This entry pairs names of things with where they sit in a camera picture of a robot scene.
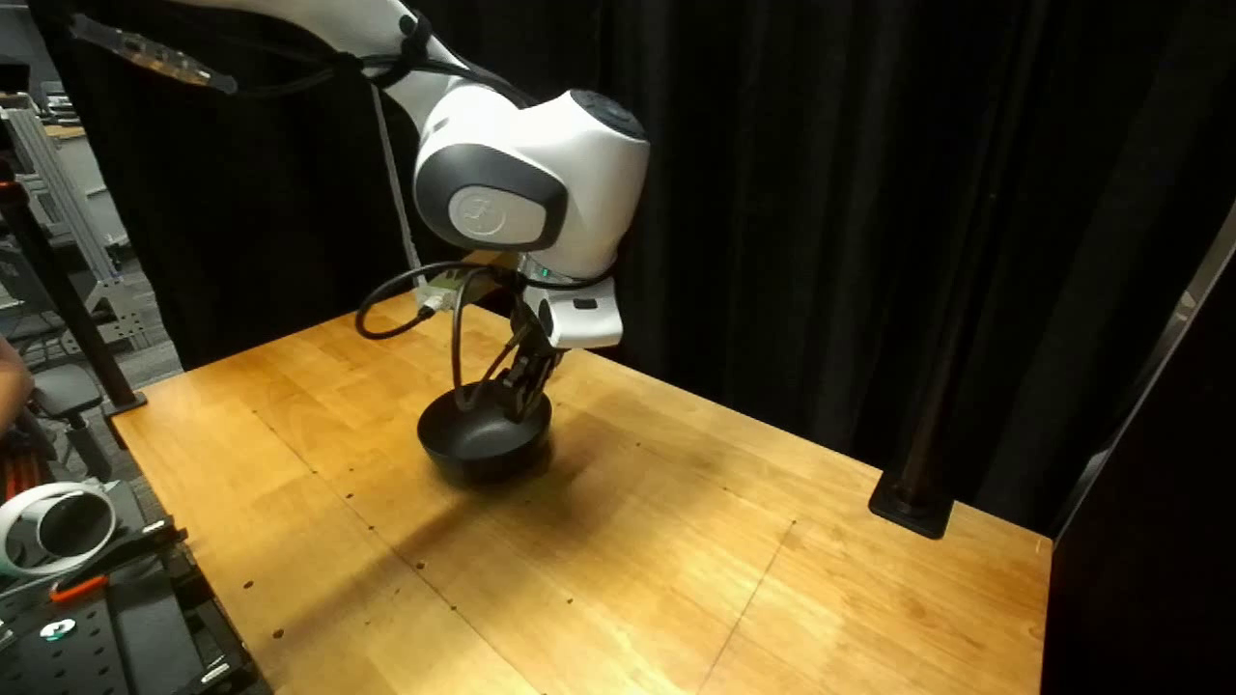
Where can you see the black perforated board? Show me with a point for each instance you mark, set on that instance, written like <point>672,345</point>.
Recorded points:
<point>129,630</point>

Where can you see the black post with foot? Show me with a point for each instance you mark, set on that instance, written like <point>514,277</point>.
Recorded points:
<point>917,495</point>

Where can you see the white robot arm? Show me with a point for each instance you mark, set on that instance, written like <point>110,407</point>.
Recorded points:
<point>525,157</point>

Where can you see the black curtain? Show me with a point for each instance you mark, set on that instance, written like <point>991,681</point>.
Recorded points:
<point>837,196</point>

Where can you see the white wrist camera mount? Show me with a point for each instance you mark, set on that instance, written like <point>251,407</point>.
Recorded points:
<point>583,320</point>

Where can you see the person's hand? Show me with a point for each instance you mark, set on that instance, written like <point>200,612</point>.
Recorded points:
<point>8,381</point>

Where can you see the metal frame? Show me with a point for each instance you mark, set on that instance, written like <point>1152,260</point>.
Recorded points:
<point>53,233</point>

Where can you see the white strip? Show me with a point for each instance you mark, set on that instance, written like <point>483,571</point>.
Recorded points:
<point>1161,359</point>

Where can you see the black bowl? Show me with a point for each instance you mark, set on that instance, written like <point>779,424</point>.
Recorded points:
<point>480,444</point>

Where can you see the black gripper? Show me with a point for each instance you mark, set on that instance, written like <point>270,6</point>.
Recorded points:
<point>536,331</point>

